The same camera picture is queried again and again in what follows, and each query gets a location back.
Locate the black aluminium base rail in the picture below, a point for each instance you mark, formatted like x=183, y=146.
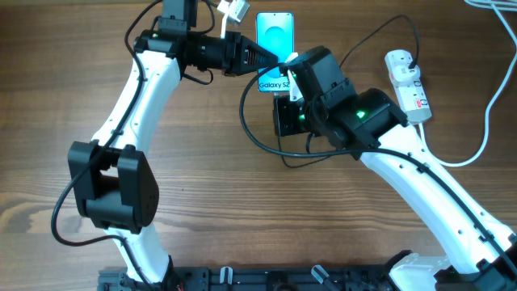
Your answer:
x=369, y=277

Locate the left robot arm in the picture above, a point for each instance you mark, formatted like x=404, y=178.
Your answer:
x=111, y=179

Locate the teal screen smartphone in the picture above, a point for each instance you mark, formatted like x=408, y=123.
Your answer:
x=275, y=32

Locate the white power strip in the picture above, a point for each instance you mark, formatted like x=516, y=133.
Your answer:
x=412, y=99

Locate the white charger adapter plug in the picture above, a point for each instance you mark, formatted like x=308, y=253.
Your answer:
x=403, y=75

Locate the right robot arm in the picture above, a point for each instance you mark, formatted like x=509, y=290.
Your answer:
x=479, y=251

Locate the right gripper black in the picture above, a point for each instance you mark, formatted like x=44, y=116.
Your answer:
x=286, y=124

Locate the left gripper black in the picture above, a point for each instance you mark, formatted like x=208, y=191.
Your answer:
x=241, y=44

